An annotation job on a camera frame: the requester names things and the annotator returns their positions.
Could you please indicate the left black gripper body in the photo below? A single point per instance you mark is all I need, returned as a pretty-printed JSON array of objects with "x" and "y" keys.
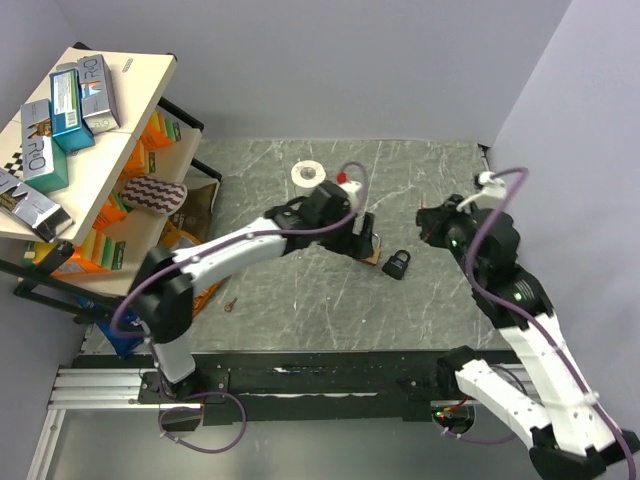
[{"x": 353, "y": 244}]

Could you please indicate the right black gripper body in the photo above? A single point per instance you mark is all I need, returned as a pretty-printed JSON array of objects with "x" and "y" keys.
[{"x": 450, "y": 229}]

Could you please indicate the brass padlock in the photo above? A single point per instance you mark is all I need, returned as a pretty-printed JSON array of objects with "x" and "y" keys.
[{"x": 374, "y": 258}]

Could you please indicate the black padlock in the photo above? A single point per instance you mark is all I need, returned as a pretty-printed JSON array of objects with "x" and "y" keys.
[{"x": 397, "y": 264}]

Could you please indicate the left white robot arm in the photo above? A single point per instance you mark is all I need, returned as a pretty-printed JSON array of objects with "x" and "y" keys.
[{"x": 168, "y": 281}]

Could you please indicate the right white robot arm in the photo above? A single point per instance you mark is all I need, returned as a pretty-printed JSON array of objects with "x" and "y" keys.
[{"x": 566, "y": 431}]

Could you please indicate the small brass key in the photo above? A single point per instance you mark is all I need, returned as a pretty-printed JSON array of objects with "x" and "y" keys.
[{"x": 230, "y": 305}]

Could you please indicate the white tape roll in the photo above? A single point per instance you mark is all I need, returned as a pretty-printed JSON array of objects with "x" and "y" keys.
[{"x": 307, "y": 174}]

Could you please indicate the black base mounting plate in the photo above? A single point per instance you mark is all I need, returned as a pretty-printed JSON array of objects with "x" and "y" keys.
[{"x": 305, "y": 386}]

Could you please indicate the brown snack bag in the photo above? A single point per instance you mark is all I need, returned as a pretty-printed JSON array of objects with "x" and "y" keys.
[{"x": 196, "y": 213}]

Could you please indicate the orange snack bag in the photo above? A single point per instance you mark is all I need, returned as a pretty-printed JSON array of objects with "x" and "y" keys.
[{"x": 173, "y": 239}]

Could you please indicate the blue snack bag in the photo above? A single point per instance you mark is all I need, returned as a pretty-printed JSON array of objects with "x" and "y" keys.
[{"x": 123, "y": 345}]

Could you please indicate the orange sponge pack stack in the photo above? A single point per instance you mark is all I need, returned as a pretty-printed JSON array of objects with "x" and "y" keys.
[{"x": 100, "y": 253}]

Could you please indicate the beige black shelf rack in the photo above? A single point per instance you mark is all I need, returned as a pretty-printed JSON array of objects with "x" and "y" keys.
[{"x": 140, "y": 80}]

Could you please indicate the silver RIO box upright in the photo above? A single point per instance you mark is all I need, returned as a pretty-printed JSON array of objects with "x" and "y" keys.
[{"x": 98, "y": 101}]

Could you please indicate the blue teal carton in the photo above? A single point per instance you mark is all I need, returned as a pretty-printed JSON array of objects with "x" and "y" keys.
[{"x": 68, "y": 127}]

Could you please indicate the silver crumpled box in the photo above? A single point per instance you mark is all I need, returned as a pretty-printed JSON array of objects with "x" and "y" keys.
[{"x": 43, "y": 216}]

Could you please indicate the silver teal RIO box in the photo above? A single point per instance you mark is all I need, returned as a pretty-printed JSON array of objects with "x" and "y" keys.
[{"x": 44, "y": 163}]

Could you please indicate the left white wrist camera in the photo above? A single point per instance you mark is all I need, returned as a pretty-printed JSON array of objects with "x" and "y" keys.
[{"x": 352, "y": 188}]

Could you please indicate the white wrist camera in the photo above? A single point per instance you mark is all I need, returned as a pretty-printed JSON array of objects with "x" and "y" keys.
[
  {"x": 490, "y": 192},
  {"x": 352, "y": 188}
]

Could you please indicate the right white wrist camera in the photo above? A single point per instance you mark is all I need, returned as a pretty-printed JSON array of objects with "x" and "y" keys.
[{"x": 490, "y": 192}]

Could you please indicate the aluminium rail frame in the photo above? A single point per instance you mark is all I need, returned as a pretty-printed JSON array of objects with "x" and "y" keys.
[{"x": 103, "y": 389}]

